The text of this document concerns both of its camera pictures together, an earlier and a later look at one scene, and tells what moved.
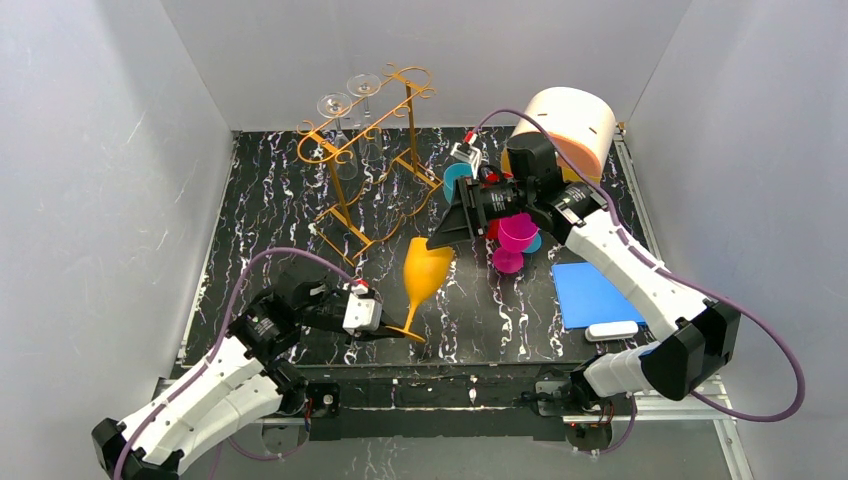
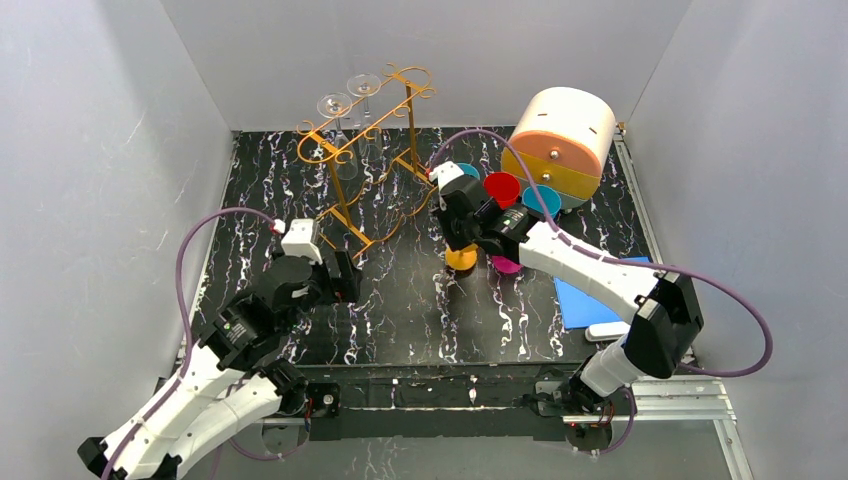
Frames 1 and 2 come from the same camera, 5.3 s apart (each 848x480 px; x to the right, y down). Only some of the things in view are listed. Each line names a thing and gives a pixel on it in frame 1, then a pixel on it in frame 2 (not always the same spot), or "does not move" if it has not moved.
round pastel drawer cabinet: (583, 124) does not move
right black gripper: (472, 211) to (448, 216)
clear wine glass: (337, 105) does not move
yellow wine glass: (425, 271) to (461, 259)
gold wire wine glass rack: (371, 152) does not move
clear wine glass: (366, 85) does not move
